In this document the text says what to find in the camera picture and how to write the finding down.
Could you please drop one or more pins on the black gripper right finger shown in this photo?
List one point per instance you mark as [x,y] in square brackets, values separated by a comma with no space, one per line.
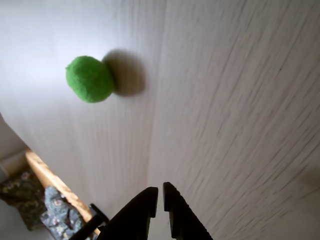
[182,220]

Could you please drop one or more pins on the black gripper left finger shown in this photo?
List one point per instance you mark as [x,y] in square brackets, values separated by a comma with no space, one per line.
[132,220]

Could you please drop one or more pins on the green pompom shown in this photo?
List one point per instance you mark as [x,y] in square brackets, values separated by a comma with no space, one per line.
[90,79]

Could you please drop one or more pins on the grey-blue floral fabric cushion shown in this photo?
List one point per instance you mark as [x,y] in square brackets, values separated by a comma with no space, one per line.
[60,215]

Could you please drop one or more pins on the dark floral fabric cushion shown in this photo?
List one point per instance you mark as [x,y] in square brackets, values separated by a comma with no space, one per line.
[22,197]

